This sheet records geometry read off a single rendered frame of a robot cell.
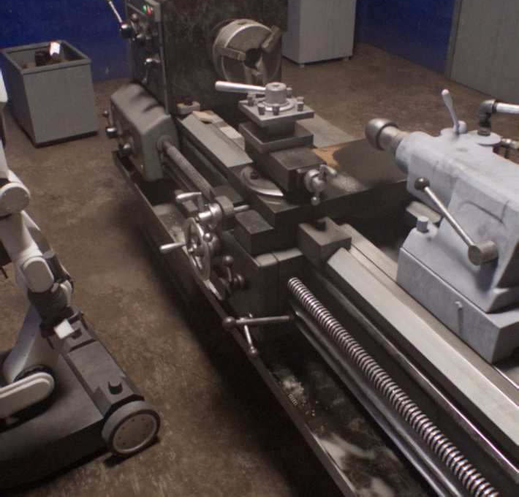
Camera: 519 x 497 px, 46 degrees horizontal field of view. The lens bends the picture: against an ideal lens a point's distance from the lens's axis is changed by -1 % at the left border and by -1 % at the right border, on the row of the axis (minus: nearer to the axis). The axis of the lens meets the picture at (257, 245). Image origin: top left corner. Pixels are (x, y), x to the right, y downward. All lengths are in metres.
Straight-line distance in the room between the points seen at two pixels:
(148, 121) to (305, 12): 3.56
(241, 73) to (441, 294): 1.30
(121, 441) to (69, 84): 2.87
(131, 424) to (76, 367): 0.32
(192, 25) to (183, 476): 1.64
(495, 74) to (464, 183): 4.23
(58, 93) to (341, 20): 2.91
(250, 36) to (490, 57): 3.50
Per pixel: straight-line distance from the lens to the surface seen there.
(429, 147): 1.53
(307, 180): 1.65
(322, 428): 1.79
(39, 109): 4.52
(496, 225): 1.37
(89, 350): 2.41
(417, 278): 1.51
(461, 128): 1.62
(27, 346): 2.14
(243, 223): 1.73
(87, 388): 2.28
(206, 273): 1.91
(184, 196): 1.75
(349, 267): 1.62
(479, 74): 5.77
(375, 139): 1.73
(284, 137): 1.78
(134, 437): 2.25
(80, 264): 3.24
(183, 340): 2.68
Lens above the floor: 1.75
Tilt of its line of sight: 32 degrees down
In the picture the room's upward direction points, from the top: straight up
